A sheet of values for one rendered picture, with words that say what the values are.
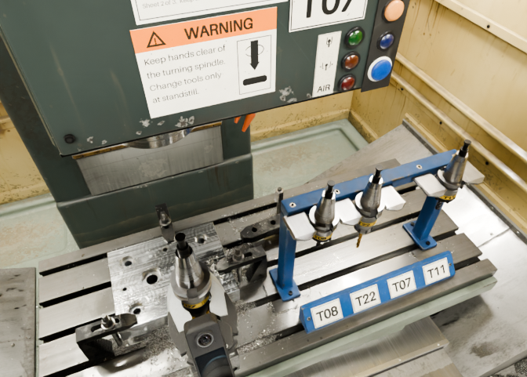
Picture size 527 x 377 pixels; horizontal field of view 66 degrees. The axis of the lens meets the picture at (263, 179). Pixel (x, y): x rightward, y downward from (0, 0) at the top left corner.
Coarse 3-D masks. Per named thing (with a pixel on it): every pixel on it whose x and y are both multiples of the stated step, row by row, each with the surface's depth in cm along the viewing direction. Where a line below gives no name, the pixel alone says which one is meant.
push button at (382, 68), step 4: (380, 60) 53; (384, 60) 53; (376, 64) 53; (380, 64) 53; (384, 64) 54; (388, 64) 54; (372, 68) 54; (376, 68) 54; (380, 68) 54; (384, 68) 54; (388, 68) 54; (372, 72) 54; (376, 72) 54; (380, 72) 54; (384, 72) 55; (388, 72) 55; (372, 76) 54; (376, 76) 54; (380, 76) 55; (384, 76) 55; (376, 80) 55
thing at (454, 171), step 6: (456, 156) 89; (462, 156) 88; (450, 162) 91; (456, 162) 89; (462, 162) 89; (450, 168) 91; (456, 168) 90; (462, 168) 90; (444, 174) 93; (450, 174) 92; (456, 174) 91; (462, 174) 91; (450, 180) 92; (456, 180) 92
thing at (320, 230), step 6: (312, 210) 86; (336, 210) 86; (312, 216) 85; (336, 216) 85; (312, 222) 84; (318, 222) 84; (336, 222) 84; (318, 228) 84; (324, 228) 84; (330, 228) 86
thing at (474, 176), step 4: (468, 164) 98; (468, 168) 97; (472, 168) 97; (464, 172) 96; (468, 172) 96; (472, 172) 96; (476, 172) 96; (480, 172) 96; (468, 176) 95; (472, 176) 95; (476, 176) 95; (480, 176) 95; (484, 176) 95; (468, 180) 94; (472, 180) 94; (476, 180) 94; (480, 180) 94; (476, 184) 94
